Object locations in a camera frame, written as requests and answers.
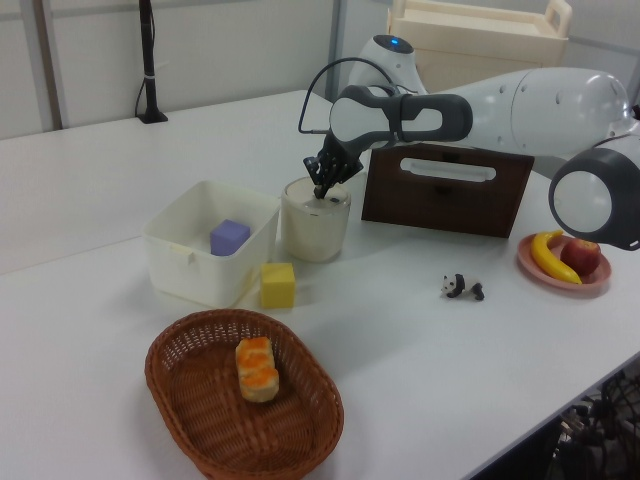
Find yellow banana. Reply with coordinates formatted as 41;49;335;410
529;229;584;286

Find dark clutter under table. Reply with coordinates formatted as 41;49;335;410
552;369;640;480

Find light wooden crate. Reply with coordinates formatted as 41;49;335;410
387;0;571;94

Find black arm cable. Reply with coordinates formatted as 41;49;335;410
298;57;401;136

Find dark wooden drawer box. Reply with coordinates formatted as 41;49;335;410
360;143;536;240

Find brown wicker basket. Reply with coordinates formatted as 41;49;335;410
144;308;346;480

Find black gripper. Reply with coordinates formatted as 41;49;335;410
302;134;365;199

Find orange topped bread piece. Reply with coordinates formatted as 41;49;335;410
234;336;281;404

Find black pole stand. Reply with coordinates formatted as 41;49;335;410
135;0;169;125

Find white translucent cup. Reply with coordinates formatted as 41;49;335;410
280;195;352;264

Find red apple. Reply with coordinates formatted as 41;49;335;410
559;238;602;276

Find purple foam cube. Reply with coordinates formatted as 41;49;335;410
209;218;252;258

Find yellow foam cube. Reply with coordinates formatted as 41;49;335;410
259;262;297;310

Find cream trash can lid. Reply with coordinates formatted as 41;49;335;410
281;175;352;218

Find pink plate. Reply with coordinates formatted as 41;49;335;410
516;232;613;300

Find small panda figurine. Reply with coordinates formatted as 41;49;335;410
439;272;485;302

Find white plastic open bin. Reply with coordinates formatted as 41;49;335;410
141;179;282;310

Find white drawer handle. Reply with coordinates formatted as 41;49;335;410
399;157;497;184

